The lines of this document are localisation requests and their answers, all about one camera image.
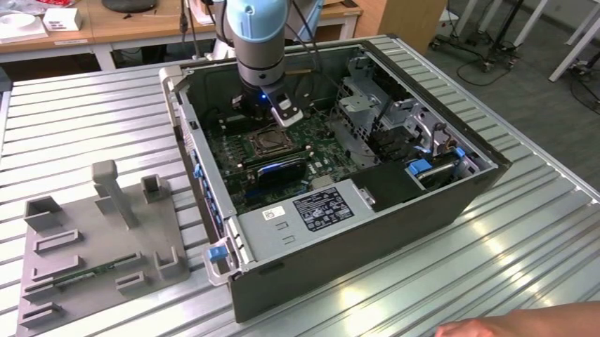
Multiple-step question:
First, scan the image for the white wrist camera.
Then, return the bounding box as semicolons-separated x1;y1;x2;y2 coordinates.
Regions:
270;93;304;128

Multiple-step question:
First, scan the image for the white foam tray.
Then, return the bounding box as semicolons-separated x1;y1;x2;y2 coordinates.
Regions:
0;12;48;45

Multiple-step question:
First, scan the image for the black wheeled stand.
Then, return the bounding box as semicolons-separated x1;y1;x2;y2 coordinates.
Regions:
429;0;527;73

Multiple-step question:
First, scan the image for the white table frame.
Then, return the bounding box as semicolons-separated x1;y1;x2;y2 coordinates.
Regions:
440;0;549;48

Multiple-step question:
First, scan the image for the grey power supply unit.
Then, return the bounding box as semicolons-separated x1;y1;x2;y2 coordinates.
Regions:
233;178;378;264

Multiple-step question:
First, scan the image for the silver CPU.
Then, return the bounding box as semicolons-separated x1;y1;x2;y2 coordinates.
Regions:
257;130;289;150

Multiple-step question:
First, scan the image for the white cardboard box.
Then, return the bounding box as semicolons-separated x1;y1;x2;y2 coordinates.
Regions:
42;7;83;32

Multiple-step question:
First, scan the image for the black graphics card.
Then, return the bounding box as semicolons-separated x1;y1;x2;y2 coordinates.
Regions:
243;154;310;191

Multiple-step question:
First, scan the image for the black round object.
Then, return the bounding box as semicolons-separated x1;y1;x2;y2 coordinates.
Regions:
102;0;159;12

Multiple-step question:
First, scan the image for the blue disk carrier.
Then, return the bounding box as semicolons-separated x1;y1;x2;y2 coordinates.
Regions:
404;159;460;192

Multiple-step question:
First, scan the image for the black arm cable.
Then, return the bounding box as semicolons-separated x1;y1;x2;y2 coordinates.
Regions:
179;0;210;61

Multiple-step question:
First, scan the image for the white table leg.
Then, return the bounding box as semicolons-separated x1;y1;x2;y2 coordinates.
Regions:
548;0;600;84

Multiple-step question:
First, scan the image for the wooden cabinet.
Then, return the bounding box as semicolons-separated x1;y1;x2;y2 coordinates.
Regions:
377;0;447;55

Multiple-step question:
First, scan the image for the grey parts rack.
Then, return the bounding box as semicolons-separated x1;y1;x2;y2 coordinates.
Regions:
16;159;194;334

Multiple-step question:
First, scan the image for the grey metal drive cage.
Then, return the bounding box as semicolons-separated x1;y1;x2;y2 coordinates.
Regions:
328;48;423;169

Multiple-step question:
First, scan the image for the green motherboard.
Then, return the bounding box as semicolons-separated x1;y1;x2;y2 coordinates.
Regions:
201;105;362;211

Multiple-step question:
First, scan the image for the black PC case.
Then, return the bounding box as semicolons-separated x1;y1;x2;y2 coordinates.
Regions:
158;33;512;324

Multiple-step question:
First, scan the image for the green RAM stick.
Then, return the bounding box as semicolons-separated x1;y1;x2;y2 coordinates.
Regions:
26;254;142;292

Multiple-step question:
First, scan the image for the wooden desk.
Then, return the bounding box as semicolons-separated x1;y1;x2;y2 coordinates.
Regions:
0;0;365;53

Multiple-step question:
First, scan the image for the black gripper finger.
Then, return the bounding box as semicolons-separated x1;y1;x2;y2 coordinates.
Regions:
250;114;278;130
229;94;257;122

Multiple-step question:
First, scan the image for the metal CPU socket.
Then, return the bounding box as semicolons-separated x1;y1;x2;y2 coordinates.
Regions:
247;126;297;159

